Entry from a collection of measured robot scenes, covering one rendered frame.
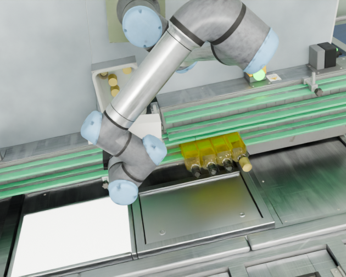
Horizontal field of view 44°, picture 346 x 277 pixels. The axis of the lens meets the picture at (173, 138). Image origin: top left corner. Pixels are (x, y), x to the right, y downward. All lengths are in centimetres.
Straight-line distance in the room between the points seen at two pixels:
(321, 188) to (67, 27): 110
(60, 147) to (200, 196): 59
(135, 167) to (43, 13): 76
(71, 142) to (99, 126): 72
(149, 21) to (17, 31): 55
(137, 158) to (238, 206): 57
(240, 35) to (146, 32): 42
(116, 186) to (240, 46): 46
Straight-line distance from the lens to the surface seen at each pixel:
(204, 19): 96
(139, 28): 133
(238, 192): 160
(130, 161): 108
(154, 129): 140
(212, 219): 151
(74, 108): 176
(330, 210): 159
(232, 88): 170
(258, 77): 170
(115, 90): 166
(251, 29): 100
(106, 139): 105
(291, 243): 145
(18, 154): 179
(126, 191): 111
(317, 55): 179
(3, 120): 182
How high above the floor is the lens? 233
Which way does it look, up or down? 59 degrees down
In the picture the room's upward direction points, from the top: 163 degrees clockwise
